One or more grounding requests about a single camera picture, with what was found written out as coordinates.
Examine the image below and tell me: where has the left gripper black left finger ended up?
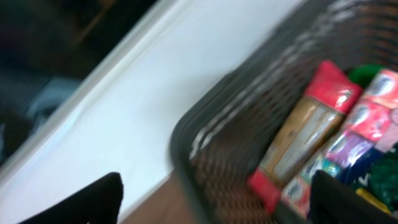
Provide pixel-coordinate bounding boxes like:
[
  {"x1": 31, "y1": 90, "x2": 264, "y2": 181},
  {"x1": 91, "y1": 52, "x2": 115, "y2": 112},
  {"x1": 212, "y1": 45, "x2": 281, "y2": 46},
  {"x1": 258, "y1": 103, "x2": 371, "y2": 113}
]
[{"x1": 21, "y1": 172, "x2": 124, "y2": 224}]

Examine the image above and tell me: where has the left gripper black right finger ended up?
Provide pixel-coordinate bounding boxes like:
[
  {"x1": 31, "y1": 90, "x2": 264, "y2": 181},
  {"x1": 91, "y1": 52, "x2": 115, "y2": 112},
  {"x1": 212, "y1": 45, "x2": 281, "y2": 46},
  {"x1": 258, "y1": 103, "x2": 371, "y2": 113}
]
[{"x1": 310, "y1": 170, "x2": 397, "y2": 224}]

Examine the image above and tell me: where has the green Nescafe coffee bag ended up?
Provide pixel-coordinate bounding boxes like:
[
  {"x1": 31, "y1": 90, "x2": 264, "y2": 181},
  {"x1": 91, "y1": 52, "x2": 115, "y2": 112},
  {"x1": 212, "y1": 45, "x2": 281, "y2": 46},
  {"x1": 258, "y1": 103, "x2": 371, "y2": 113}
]
[{"x1": 351, "y1": 148, "x2": 397, "y2": 216}]

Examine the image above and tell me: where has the multicolour tissue pack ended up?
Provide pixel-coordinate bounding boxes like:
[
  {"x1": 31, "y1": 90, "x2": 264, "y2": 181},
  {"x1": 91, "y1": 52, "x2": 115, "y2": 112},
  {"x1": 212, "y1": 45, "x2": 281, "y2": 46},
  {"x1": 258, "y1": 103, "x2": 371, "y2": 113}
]
[{"x1": 282, "y1": 69, "x2": 397, "y2": 218}]

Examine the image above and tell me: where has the orange spaghetti packet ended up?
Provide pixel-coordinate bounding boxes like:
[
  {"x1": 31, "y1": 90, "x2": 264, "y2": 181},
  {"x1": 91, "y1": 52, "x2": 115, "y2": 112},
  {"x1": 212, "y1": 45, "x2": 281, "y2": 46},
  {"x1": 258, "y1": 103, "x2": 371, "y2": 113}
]
[{"x1": 248, "y1": 60, "x2": 363, "y2": 213}]

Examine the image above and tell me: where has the grey plastic lattice basket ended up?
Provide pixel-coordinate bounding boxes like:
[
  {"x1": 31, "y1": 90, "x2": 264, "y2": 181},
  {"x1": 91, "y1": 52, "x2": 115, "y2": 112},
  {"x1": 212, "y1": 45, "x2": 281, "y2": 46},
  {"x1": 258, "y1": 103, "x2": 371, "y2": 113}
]
[{"x1": 170, "y1": 0, "x2": 397, "y2": 224}]

